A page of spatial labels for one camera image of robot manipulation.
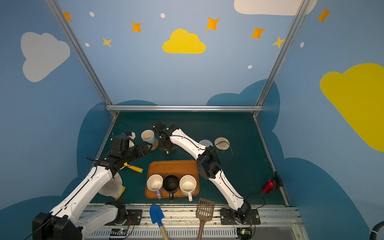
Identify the light blue mug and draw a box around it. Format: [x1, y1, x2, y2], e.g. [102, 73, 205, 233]
[141, 130, 156, 148]

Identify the grey woven round coaster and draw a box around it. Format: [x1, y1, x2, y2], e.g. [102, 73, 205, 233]
[199, 139, 214, 148]

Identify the lavender mug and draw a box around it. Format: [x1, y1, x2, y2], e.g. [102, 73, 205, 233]
[147, 174, 164, 199]

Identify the multicolour woven round coaster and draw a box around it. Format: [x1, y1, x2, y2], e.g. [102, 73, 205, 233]
[214, 137, 230, 151]

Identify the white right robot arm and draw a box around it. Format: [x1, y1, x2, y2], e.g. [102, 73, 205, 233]
[153, 122, 251, 224]

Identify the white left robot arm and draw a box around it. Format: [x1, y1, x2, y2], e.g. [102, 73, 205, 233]
[32, 135, 153, 240]

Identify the yellow toy shovel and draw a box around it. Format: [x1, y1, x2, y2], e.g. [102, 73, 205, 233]
[120, 163, 144, 174]

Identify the white knit glove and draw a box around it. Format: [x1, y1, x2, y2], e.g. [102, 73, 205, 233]
[98, 173, 126, 201]

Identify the orange brown serving tray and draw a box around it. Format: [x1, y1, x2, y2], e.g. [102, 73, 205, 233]
[147, 160, 200, 197]

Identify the black mug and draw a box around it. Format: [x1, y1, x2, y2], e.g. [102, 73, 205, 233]
[163, 175, 180, 202]

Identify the white cream mug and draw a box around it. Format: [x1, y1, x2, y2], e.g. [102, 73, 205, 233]
[179, 175, 197, 202]

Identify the blue toy shovel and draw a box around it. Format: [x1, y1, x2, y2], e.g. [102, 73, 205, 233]
[150, 204, 169, 240]

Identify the left green circuit board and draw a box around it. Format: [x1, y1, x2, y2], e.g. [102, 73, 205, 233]
[109, 228, 129, 240]

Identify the green circuit board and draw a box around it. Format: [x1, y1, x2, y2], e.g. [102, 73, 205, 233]
[109, 228, 129, 240]
[236, 228, 252, 240]

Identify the brown slotted spatula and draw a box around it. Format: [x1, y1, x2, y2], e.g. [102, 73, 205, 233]
[196, 198, 215, 240]

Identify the red emergency stop button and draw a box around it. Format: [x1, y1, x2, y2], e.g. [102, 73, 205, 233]
[262, 171, 284, 194]

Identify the right green circuit board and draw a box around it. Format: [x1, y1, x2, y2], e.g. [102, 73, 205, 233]
[236, 228, 252, 240]

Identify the aluminium back frame rail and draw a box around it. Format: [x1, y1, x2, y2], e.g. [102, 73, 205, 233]
[106, 105, 264, 112]

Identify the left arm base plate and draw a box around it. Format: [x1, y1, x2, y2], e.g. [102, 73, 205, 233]
[106, 209, 143, 226]

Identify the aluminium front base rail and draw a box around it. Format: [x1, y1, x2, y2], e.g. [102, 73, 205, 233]
[80, 204, 309, 240]

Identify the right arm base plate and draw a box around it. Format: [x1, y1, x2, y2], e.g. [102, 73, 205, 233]
[220, 208, 261, 225]

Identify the aluminium left frame post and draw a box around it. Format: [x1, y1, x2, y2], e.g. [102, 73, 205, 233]
[45, 0, 113, 107]

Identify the aluminium frame post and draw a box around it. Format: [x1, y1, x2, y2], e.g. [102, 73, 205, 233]
[45, 0, 113, 107]
[253, 0, 311, 120]

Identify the aluminium right frame post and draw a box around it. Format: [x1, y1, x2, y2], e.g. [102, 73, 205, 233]
[253, 0, 311, 120]

